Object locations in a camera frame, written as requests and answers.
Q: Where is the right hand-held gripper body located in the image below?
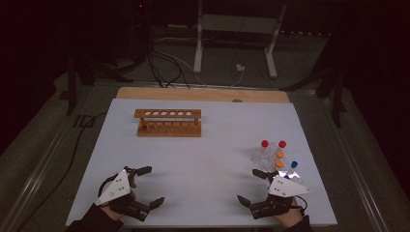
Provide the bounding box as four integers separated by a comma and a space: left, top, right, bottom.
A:
250, 175, 312, 220

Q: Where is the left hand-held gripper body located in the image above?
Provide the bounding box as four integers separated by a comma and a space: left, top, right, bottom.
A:
95, 168, 151, 222

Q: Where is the clear plastic tray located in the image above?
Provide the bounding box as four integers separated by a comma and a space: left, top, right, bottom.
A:
250, 140, 304, 186

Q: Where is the orange cap test tube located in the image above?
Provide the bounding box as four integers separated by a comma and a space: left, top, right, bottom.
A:
269, 150, 285, 168
267, 159, 284, 175

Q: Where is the red cap test tube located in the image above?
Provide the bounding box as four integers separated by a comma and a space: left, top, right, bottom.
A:
272, 139, 287, 160
255, 139, 270, 162

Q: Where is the wooden test tube rack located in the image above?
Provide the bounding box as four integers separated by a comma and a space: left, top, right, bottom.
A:
133, 108, 202, 138

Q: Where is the person's left hand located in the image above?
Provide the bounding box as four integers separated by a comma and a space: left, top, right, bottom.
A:
100, 205, 126, 222

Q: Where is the person's right hand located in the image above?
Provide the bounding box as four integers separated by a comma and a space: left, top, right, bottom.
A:
274, 197, 306, 230

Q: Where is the white table mat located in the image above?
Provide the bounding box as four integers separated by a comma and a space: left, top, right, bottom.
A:
65, 98, 337, 228

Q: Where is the black stand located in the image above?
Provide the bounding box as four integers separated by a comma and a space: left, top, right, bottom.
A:
66, 54, 133, 116
279, 32, 347, 129

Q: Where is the left hand-held gripper cable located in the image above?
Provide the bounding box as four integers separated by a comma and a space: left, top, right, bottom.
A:
97, 173, 119, 204

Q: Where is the hand-held gripper cable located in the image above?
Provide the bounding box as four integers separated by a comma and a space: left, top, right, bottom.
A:
97, 173, 119, 204
296, 194, 309, 218

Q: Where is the right hand-held gripper cable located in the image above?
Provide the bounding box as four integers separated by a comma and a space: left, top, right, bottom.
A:
296, 194, 309, 218

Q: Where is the black floor cable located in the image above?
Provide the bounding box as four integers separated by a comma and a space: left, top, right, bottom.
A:
15, 110, 107, 232

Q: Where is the metal floor rail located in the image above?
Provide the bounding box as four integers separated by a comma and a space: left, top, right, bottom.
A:
0, 93, 95, 232
318, 96, 388, 232

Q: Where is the bundle of black cables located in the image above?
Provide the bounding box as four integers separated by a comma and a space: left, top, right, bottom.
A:
129, 0, 191, 89

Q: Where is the white cable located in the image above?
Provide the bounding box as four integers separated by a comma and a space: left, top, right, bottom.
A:
154, 47, 245, 88

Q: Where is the white metal stand frame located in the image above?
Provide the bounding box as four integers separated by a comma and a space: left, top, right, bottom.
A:
192, 0, 288, 79

